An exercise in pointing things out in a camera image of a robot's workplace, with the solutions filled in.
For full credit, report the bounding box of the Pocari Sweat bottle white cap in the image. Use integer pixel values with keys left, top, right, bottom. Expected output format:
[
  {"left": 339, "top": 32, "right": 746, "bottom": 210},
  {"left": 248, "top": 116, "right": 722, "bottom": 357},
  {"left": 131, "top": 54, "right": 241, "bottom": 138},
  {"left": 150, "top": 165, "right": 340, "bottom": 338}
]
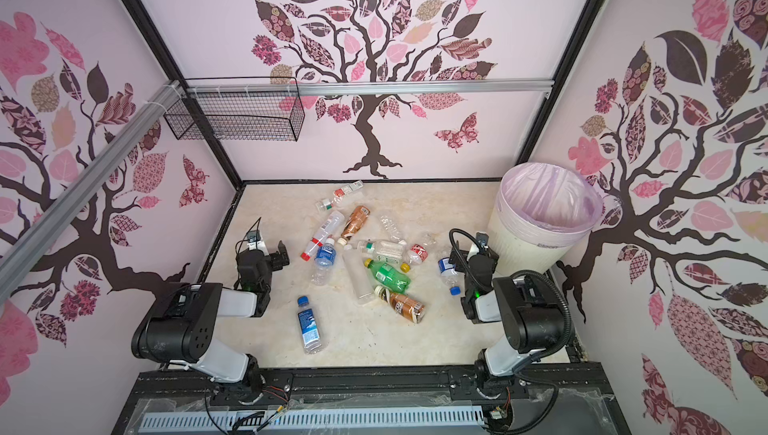
[{"left": 311, "top": 237, "right": 336, "bottom": 286}]

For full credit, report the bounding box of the blue cap water bottle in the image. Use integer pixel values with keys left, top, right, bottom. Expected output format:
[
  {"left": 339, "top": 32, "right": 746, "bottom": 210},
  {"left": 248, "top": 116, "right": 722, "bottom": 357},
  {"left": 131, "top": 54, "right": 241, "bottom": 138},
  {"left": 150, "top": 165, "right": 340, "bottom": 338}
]
[{"left": 297, "top": 296, "right": 323, "bottom": 354}]

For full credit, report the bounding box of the clear bottle red green label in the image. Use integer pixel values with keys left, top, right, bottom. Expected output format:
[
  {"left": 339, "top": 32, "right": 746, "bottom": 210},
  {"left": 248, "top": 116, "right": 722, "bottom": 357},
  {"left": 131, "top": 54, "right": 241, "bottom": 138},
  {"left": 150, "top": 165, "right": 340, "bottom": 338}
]
[{"left": 315, "top": 180, "right": 364, "bottom": 213}]

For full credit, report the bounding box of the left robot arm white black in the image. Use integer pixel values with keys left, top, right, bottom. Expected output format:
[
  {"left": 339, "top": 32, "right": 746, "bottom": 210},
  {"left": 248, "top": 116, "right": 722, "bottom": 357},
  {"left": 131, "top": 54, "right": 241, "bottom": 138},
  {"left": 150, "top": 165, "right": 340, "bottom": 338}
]
[{"left": 131, "top": 242, "right": 290, "bottom": 398}]

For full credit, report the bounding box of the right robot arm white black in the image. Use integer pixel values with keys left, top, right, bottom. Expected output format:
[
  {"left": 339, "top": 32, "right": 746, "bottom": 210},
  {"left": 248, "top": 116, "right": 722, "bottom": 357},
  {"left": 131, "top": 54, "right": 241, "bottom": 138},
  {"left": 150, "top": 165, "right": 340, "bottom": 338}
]
[{"left": 447, "top": 248, "right": 574, "bottom": 399}]

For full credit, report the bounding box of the white bin with purple liner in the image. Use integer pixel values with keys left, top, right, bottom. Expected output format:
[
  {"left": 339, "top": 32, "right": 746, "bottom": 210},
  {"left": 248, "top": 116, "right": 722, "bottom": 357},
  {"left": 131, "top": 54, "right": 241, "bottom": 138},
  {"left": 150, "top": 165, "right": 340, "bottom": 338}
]
[{"left": 487, "top": 162, "right": 604, "bottom": 277}]

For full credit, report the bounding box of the blue label bottle right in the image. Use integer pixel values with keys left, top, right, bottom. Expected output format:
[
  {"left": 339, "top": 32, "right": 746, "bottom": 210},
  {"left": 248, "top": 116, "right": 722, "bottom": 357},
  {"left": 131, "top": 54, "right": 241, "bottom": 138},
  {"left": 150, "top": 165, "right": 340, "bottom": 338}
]
[{"left": 437, "top": 256, "right": 462, "bottom": 296}]

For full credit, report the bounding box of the small bottle red label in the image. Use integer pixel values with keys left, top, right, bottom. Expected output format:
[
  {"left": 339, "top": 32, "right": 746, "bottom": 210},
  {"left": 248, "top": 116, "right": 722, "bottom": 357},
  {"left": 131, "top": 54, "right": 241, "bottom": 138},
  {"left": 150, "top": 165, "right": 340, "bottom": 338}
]
[{"left": 406, "top": 232, "right": 436, "bottom": 266}]

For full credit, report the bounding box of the brown coffee bottle lower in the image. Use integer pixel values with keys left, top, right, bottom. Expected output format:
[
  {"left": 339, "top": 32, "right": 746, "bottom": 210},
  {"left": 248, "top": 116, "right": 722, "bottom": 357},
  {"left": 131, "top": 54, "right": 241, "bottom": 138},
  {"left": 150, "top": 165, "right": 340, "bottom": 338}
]
[{"left": 374, "top": 285, "right": 426, "bottom": 324}]

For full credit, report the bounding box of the brown coffee bottle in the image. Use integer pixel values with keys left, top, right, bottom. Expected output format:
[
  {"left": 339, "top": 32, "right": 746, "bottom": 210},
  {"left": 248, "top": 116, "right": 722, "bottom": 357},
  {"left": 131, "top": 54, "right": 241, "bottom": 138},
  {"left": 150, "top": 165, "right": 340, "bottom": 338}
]
[
  {"left": 374, "top": 285, "right": 426, "bottom": 324},
  {"left": 336, "top": 205, "right": 370, "bottom": 246}
]

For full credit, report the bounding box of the clear crushed bottle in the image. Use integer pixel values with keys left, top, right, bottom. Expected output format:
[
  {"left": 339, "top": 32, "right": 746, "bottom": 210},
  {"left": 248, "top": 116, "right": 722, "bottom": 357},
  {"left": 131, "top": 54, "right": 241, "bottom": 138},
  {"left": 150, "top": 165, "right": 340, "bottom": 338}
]
[{"left": 378, "top": 211, "right": 406, "bottom": 244}]

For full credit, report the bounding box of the green soda bottle yellow cap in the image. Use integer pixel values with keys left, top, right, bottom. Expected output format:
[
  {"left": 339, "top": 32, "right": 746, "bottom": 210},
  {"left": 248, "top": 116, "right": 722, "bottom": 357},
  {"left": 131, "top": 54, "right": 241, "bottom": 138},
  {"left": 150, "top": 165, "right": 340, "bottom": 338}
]
[{"left": 364, "top": 258, "right": 411, "bottom": 293}]

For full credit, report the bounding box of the clear bottle red cap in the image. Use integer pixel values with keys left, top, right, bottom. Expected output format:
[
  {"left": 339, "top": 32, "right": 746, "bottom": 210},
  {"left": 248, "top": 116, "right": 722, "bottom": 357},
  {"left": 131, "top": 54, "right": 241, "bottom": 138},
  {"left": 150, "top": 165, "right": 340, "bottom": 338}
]
[{"left": 300, "top": 210, "right": 346, "bottom": 261}]

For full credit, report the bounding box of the tall clear square bottle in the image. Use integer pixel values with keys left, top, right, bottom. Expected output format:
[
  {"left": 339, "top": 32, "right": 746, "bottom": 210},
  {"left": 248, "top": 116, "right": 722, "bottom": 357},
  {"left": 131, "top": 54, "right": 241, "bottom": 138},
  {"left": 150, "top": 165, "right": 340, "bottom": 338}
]
[{"left": 342, "top": 245, "right": 374, "bottom": 305}]

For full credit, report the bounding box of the brown coffee bottle upper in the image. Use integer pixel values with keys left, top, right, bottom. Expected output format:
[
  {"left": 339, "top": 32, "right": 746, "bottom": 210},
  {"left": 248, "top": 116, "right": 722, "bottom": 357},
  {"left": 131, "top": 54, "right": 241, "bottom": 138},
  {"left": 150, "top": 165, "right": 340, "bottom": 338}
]
[{"left": 336, "top": 205, "right": 370, "bottom": 246}]

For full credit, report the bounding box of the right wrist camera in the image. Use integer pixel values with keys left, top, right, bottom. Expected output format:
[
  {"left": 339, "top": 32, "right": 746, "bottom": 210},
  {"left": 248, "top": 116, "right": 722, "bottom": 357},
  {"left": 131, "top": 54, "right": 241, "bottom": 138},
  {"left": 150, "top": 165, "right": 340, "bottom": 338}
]
[{"left": 467, "top": 232, "right": 489, "bottom": 258}]

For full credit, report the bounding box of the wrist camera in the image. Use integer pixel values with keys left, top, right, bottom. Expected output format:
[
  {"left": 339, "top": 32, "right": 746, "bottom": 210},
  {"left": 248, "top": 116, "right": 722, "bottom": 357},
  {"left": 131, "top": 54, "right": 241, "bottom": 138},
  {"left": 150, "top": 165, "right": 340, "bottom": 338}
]
[
  {"left": 467, "top": 232, "right": 489, "bottom": 258},
  {"left": 244, "top": 229, "right": 269, "bottom": 255}
]

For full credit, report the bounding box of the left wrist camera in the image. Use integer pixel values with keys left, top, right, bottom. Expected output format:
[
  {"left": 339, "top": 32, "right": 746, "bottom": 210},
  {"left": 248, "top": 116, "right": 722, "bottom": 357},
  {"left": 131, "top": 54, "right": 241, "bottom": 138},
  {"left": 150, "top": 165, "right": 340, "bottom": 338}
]
[{"left": 244, "top": 229, "right": 269, "bottom": 255}]

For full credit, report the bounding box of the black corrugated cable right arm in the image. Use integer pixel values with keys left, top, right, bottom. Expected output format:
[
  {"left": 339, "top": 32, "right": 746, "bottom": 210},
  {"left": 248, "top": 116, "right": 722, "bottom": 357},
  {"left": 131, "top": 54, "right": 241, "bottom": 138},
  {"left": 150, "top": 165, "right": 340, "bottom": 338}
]
[{"left": 448, "top": 227, "right": 574, "bottom": 364}]

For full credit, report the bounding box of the white slotted cable duct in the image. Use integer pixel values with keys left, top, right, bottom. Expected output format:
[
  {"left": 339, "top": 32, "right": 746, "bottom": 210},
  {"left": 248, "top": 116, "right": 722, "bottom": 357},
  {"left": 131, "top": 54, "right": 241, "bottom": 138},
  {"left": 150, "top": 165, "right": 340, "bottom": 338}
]
[{"left": 136, "top": 406, "right": 484, "bottom": 434}]

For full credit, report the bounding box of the black base frame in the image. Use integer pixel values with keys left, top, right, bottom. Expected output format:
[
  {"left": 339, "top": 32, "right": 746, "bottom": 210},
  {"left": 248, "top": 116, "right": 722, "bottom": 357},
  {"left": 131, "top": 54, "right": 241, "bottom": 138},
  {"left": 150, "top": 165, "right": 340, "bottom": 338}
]
[{"left": 114, "top": 362, "right": 629, "bottom": 434}]

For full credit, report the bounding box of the black wire basket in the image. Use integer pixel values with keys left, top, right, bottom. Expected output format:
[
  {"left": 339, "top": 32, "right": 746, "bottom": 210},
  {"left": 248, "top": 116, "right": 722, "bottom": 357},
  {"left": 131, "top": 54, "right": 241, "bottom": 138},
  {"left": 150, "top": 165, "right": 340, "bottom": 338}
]
[{"left": 164, "top": 75, "right": 305, "bottom": 142}]

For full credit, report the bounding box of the aluminium rail back wall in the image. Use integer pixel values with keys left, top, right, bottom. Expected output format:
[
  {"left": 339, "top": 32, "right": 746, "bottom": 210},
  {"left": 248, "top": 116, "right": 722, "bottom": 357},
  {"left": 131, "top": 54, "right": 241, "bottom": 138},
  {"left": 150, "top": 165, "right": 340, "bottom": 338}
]
[{"left": 186, "top": 78, "right": 554, "bottom": 96}]

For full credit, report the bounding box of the aluminium rail wall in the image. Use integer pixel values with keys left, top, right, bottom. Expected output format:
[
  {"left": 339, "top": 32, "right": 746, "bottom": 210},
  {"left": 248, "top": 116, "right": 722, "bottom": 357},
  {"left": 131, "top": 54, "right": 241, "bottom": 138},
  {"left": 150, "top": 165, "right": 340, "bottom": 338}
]
[
  {"left": 186, "top": 78, "right": 554, "bottom": 96},
  {"left": 1, "top": 80, "right": 184, "bottom": 301}
]

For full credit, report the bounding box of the aluminium rail left wall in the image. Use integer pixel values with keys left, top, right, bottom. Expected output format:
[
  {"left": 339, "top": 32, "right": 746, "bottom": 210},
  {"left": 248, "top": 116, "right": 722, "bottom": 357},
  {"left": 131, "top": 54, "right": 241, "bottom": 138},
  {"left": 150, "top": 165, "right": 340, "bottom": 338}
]
[{"left": 1, "top": 80, "right": 184, "bottom": 301}]

